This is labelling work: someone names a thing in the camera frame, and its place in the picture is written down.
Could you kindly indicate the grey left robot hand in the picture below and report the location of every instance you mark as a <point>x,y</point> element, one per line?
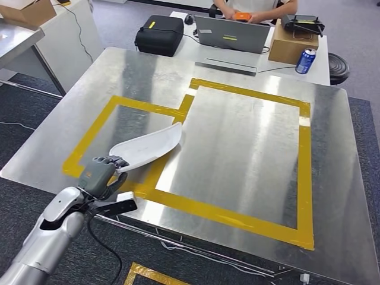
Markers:
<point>96,177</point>

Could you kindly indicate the white curved car part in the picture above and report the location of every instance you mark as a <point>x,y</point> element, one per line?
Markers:
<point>148,147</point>

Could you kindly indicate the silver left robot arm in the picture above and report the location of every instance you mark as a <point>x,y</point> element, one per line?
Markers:
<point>50,236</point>

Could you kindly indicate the steel workbench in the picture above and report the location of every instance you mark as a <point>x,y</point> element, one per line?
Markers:
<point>237,157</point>

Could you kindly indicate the yellow tape on workbench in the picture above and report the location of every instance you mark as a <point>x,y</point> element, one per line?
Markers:
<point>304,177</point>

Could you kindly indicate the yellow floor tape square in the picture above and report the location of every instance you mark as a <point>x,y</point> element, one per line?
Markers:
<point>154,273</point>

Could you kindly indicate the black carrying case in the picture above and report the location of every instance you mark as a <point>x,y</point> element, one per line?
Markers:
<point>160,37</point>

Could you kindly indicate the steel side table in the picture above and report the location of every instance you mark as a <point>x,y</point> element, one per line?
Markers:
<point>14,43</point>

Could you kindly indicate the white desk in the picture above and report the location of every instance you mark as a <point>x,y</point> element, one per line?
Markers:
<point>190,43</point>

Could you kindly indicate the open cardboard box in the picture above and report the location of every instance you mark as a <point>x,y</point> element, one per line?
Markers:
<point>26,11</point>

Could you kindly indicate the black computer mouse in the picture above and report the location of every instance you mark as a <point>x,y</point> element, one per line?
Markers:
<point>188,19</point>

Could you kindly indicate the grey laptop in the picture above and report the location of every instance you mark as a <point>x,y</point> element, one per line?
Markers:
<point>231,37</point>

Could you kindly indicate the orange handheld device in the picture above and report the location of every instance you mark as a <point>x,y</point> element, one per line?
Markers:
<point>242,16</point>

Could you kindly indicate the person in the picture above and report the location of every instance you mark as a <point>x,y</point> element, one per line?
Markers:
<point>255,6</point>

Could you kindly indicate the closed cardboard box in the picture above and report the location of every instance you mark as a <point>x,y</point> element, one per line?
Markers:
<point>288,49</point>

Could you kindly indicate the blue drink can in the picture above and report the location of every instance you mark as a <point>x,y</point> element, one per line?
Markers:
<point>305,61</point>

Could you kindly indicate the black router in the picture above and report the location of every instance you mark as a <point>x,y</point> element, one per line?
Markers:
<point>299,21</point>

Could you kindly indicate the black round stool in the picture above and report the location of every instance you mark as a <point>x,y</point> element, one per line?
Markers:
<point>338,69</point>

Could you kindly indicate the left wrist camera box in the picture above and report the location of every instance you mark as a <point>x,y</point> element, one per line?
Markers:
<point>118,204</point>

